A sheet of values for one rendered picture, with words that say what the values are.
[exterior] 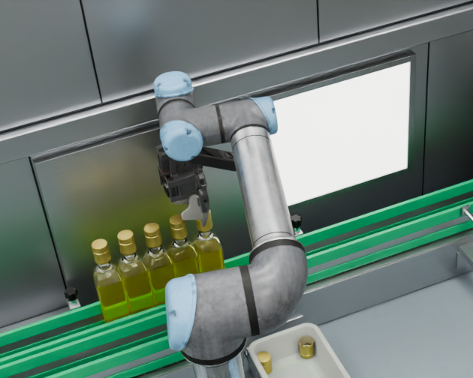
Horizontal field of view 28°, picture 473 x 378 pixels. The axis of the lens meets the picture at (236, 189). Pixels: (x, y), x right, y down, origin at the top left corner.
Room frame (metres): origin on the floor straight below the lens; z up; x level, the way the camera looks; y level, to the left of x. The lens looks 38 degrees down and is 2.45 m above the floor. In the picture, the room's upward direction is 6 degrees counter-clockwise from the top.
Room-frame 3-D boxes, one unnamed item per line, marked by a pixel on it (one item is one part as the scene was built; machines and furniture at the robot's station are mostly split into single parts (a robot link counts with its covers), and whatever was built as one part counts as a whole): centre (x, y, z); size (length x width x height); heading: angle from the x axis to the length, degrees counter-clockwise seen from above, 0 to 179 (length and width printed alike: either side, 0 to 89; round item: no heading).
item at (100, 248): (1.51, 0.30, 1.14); 0.04 x 0.04 x 0.04
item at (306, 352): (1.49, -0.12, 0.79); 0.04 x 0.04 x 0.04
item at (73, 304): (1.56, 0.40, 0.94); 0.07 x 0.04 x 0.13; 17
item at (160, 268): (1.55, 0.19, 0.99); 0.06 x 0.06 x 0.21; 16
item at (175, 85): (1.57, 0.10, 1.45); 0.09 x 0.08 x 0.11; 4
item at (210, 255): (1.58, 0.08, 0.99); 0.06 x 0.06 x 0.21; 18
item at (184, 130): (1.47, 0.08, 1.45); 0.11 x 0.11 x 0.08; 4
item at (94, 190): (1.75, -0.01, 1.15); 0.90 x 0.03 x 0.34; 107
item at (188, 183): (1.57, 0.11, 1.29); 0.09 x 0.08 x 0.12; 108
